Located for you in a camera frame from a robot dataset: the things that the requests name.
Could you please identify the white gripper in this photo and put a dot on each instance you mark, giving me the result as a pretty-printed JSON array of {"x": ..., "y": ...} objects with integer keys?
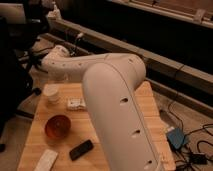
[{"x": 74, "y": 101}]

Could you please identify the white ceramic cup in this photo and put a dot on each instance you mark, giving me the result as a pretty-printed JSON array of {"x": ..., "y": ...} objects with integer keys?
[{"x": 51, "y": 92}]

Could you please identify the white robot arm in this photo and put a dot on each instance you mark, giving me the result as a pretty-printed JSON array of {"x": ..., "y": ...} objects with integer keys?
[{"x": 109, "y": 82}]

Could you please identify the red ceramic bowl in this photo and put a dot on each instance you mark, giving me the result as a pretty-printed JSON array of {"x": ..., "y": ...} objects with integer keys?
[{"x": 57, "y": 127}]

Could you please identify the black remote control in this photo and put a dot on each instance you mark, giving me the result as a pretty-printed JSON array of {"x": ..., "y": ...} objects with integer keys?
[{"x": 80, "y": 150}]

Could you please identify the white remote control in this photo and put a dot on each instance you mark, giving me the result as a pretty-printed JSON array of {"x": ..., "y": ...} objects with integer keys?
[{"x": 46, "y": 161}]

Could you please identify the black office chair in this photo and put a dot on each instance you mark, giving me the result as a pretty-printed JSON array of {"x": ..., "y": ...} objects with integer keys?
[{"x": 26, "y": 35}]

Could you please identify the blue electronic box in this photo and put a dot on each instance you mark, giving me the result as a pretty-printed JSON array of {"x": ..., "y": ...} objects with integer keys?
[{"x": 177, "y": 138}]

